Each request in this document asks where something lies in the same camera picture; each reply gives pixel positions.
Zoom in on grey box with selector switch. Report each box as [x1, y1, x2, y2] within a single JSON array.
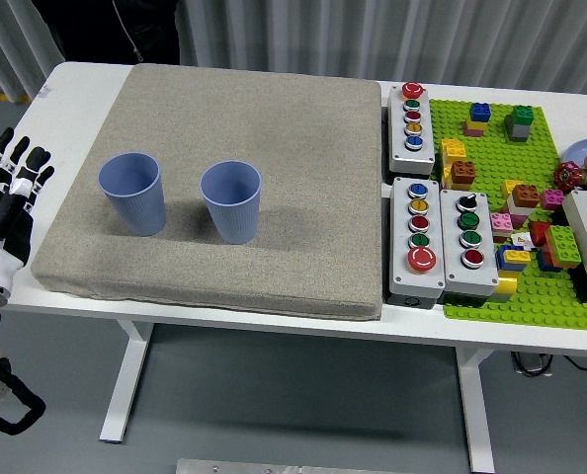
[[439, 188, 501, 300]]

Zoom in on yellow round toy brick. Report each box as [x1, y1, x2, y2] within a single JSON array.
[[490, 270, 520, 303]]

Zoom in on large green toy brick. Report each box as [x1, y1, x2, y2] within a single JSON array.
[[544, 224, 582, 268]]

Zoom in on blue and yellow brick stack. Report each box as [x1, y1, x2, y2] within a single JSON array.
[[495, 244, 532, 273]]

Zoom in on grey power adapter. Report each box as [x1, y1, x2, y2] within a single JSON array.
[[510, 351, 554, 377]]

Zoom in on brown toy brick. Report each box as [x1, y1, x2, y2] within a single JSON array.
[[450, 160, 476, 187], [512, 184, 541, 208]]

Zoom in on white table leg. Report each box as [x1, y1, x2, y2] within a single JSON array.
[[99, 318, 152, 444], [454, 345, 496, 474]]

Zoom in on blue ribbed plastic cup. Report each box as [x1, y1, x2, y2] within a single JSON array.
[[199, 160, 264, 246], [97, 151, 167, 237]]

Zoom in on grey toy brick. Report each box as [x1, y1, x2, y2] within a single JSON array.
[[504, 114, 531, 144]]

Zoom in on red toy brick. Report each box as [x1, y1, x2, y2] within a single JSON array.
[[528, 220, 554, 247]]

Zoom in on magenta toy brick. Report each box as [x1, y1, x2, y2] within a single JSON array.
[[540, 189, 566, 211]]

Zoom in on person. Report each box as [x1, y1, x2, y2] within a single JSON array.
[[39, 0, 182, 65]]

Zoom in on grey box with emergency stop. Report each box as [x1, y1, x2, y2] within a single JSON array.
[[388, 176, 447, 303]]

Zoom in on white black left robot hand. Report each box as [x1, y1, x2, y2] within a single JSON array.
[[0, 126, 56, 288]]

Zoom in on red valve handwheel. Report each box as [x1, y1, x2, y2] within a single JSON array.
[[552, 161, 582, 192]]

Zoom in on green studded baseplate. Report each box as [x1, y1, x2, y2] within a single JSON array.
[[429, 97, 587, 331]]

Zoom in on light blue plate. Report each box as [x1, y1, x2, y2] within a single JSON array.
[[564, 137, 587, 177]]

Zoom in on grey five-button control box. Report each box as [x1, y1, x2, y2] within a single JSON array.
[[385, 81, 436, 179]]

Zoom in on grey-brown fabric mat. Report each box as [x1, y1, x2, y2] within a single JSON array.
[[30, 62, 384, 322]]

